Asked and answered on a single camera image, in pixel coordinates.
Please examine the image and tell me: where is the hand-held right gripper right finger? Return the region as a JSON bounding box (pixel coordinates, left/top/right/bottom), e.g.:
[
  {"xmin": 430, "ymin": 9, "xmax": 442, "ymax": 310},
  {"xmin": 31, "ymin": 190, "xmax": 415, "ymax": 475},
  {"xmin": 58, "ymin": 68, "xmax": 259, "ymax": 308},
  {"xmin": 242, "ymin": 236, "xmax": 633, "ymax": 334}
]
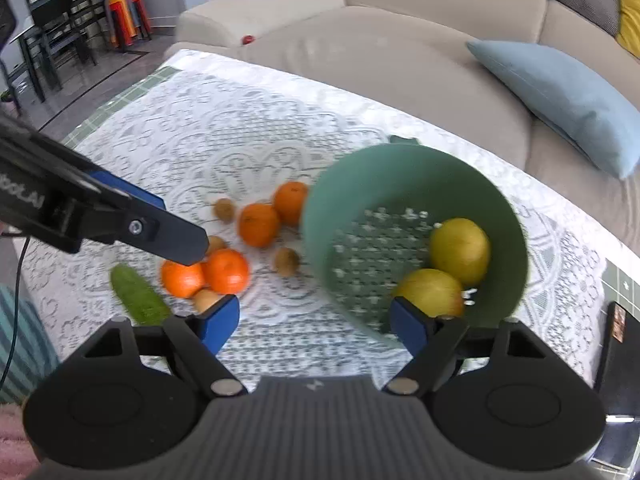
[{"xmin": 382, "ymin": 296, "xmax": 548, "ymax": 396}]

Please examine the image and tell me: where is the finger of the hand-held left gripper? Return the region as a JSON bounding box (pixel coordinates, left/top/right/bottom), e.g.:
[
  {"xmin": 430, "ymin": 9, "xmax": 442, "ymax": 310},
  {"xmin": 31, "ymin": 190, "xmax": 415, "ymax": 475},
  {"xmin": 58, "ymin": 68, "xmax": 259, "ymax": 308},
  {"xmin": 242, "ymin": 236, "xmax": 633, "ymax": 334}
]
[
  {"xmin": 107, "ymin": 204, "xmax": 210, "ymax": 267},
  {"xmin": 85, "ymin": 169, "xmax": 167, "ymax": 211}
]

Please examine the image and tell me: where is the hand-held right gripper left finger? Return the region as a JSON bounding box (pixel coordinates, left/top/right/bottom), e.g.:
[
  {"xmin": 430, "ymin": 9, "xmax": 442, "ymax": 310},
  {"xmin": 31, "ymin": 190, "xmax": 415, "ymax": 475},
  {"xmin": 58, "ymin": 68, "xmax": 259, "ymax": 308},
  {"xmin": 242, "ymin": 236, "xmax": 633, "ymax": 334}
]
[{"xmin": 85, "ymin": 294, "xmax": 248, "ymax": 398}]

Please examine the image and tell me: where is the orange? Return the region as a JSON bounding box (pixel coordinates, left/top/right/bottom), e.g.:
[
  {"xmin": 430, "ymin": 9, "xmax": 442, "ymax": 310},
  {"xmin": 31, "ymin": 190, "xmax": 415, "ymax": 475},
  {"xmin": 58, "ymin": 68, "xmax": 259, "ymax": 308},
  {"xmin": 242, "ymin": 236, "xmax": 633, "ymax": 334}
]
[
  {"xmin": 160, "ymin": 258, "xmax": 207, "ymax": 299},
  {"xmin": 238, "ymin": 202, "xmax": 281, "ymax": 249},
  {"xmin": 272, "ymin": 181, "xmax": 311, "ymax": 227},
  {"xmin": 204, "ymin": 248, "xmax": 251, "ymax": 295}
]

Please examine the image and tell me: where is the green cucumber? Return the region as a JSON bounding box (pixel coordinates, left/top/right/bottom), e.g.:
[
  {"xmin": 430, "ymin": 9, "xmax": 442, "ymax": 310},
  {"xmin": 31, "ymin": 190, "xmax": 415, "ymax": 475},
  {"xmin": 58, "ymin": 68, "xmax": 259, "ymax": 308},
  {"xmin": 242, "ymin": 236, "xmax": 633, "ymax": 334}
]
[{"xmin": 110, "ymin": 265, "xmax": 173, "ymax": 327}]

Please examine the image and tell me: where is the green colander bowl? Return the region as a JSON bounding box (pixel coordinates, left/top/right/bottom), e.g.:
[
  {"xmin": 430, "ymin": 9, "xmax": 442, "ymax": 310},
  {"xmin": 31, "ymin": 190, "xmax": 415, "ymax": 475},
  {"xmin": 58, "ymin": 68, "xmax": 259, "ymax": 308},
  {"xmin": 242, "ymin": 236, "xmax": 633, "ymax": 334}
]
[{"xmin": 300, "ymin": 143, "xmax": 530, "ymax": 348}]

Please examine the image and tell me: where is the yellow pear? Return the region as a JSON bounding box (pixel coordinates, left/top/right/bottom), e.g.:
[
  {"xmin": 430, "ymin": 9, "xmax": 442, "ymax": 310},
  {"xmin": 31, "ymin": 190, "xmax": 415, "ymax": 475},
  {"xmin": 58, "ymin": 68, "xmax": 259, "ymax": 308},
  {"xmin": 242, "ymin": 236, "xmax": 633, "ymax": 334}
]
[
  {"xmin": 392, "ymin": 268, "xmax": 466, "ymax": 318},
  {"xmin": 429, "ymin": 218, "xmax": 492, "ymax": 288}
]

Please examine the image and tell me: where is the white lace tablecloth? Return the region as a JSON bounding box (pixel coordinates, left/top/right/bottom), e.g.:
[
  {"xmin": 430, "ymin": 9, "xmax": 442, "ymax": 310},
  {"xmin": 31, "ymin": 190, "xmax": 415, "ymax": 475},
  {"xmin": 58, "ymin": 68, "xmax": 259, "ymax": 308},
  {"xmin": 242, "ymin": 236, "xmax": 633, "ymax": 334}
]
[{"xmin": 10, "ymin": 49, "xmax": 613, "ymax": 386}]

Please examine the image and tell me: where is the green checked tablecloth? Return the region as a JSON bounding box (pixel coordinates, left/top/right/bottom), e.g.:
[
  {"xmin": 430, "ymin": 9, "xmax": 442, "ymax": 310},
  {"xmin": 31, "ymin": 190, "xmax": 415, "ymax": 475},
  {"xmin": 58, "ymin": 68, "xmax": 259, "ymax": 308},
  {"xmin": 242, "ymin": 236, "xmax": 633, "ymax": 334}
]
[{"xmin": 60, "ymin": 66, "xmax": 640, "ymax": 321}]

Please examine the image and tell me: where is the black chair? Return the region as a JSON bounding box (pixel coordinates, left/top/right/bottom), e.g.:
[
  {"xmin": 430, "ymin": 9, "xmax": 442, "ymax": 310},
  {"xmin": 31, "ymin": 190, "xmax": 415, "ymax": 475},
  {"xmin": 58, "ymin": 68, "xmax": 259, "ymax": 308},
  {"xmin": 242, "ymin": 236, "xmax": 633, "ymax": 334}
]
[
  {"xmin": 30, "ymin": 0, "xmax": 98, "ymax": 91},
  {"xmin": 0, "ymin": 25, "xmax": 51, "ymax": 111}
]

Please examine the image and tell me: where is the teal striped cloth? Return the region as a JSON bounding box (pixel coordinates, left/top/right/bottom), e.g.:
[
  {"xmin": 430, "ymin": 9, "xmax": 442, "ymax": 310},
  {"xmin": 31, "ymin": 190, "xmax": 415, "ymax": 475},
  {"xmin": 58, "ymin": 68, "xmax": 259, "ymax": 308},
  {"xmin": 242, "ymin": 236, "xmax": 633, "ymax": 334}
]
[{"xmin": 0, "ymin": 285, "xmax": 61, "ymax": 406}]

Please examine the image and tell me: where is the stack of coloured stools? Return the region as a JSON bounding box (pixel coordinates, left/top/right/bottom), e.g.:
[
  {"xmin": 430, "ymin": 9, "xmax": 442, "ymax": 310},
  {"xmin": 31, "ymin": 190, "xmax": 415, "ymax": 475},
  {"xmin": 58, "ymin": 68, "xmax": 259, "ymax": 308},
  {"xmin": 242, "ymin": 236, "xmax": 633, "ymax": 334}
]
[{"xmin": 102, "ymin": 0, "xmax": 152, "ymax": 53}]

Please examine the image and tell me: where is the black box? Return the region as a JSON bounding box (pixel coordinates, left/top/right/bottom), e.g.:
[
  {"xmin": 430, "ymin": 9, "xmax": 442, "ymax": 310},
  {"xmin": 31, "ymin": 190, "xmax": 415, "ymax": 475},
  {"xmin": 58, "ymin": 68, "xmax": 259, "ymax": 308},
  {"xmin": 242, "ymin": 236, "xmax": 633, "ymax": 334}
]
[{"xmin": 592, "ymin": 301, "xmax": 640, "ymax": 416}]

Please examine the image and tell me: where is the pink cloth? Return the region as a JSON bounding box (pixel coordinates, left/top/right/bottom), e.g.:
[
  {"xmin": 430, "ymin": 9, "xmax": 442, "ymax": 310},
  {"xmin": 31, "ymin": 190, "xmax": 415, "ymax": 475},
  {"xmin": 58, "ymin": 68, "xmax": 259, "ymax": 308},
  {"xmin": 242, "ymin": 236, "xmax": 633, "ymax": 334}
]
[{"xmin": 0, "ymin": 402, "xmax": 41, "ymax": 480}]

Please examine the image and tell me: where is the beige sofa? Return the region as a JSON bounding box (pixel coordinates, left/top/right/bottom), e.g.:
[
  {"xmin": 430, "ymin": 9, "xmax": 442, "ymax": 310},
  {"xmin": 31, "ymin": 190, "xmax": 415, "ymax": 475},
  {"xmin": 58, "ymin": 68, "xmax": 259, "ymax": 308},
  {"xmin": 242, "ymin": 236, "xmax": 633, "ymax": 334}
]
[{"xmin": 175, "ymin": 0, "xmax": 640, "ymax": 261}]

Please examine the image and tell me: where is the light blue pillow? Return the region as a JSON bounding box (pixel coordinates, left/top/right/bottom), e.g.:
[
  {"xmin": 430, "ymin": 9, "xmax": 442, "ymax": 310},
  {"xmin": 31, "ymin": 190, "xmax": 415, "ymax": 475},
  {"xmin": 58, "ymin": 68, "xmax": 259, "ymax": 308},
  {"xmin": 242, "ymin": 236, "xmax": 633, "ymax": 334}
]
[{"xmin": 466, "ymin": 40, "xmax": 640, "ymax": 180}]

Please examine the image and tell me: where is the yellow pillow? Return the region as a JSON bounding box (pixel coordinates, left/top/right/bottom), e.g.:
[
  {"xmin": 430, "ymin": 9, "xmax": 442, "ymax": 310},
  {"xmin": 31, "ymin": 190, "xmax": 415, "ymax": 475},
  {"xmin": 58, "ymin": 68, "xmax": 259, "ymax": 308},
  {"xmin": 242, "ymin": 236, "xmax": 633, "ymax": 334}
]
[{"xmin": 616, "ymin": 0, "xmax": 640, "ymax": 58}]

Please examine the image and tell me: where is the black cable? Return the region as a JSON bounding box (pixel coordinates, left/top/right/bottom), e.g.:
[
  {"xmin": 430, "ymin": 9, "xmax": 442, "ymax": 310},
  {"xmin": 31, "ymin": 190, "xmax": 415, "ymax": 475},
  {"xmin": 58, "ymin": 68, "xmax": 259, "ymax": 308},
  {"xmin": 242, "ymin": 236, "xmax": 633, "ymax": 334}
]
[{"xmin": 0, "ymin": 237, "xmax": 28, "ymax": 386}]

